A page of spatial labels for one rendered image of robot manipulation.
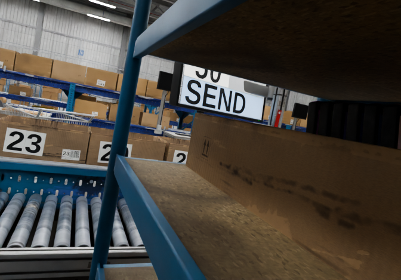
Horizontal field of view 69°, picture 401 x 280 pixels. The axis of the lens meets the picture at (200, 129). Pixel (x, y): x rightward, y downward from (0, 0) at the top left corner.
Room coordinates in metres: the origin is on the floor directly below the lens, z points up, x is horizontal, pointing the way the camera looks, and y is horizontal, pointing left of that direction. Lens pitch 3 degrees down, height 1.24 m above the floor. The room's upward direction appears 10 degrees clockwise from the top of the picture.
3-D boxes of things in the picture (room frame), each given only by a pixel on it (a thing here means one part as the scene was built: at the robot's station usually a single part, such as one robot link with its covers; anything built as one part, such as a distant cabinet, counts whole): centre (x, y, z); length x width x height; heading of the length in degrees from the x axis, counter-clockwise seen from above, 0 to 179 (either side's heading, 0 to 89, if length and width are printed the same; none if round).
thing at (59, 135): (1.50, 0.77, 0.96); 0.39 x 0.29 x 0.17; 113
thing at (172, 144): (1.82, 0.03, 0.97); 0.39 x 0.29 x 0.17; 113
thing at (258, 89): (1.19, -0.14, 1.40); 0.28 x 0.11 x 0.11; 113
